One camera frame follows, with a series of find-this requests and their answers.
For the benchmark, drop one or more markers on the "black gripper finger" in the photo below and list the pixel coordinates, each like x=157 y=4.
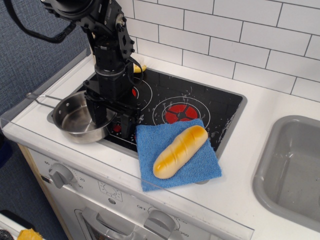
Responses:
x=97 y=110
x=128 y=122

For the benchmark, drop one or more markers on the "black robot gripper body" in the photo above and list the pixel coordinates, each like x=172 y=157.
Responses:
x=114 y=90

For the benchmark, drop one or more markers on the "grey sink basin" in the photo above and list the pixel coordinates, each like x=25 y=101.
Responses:
x=287 y=179

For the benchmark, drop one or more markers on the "grey oven knob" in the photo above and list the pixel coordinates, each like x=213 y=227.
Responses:
x=160 y=224
x=60 y=175

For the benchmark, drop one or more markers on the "black toy stove top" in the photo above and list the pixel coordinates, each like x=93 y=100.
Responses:
x=165 y=99

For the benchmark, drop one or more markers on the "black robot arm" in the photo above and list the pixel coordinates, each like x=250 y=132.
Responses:
x=105 y=25

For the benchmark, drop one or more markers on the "white toy oven front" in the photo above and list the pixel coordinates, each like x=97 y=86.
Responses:
x=95 y=210

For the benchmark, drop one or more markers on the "grey left oven knob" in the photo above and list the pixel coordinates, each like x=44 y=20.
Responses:
x=60 y=175

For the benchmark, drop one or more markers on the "wooden post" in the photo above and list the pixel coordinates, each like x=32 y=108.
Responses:
x=86 y=22

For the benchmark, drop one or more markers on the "grey right oven knob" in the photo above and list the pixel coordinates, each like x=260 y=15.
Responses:
x=160 y=224

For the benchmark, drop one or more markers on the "yellow dish brush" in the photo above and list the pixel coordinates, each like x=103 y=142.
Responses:
x=138 y=67

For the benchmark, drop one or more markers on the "yellow black object bottom left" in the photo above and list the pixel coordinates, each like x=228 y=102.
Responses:
x=26 y=234

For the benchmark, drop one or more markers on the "stainless steel pot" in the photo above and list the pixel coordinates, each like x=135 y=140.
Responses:
x=72 y=117

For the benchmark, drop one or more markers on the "toy bread loaf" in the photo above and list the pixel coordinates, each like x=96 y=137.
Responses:
x=179 y=152

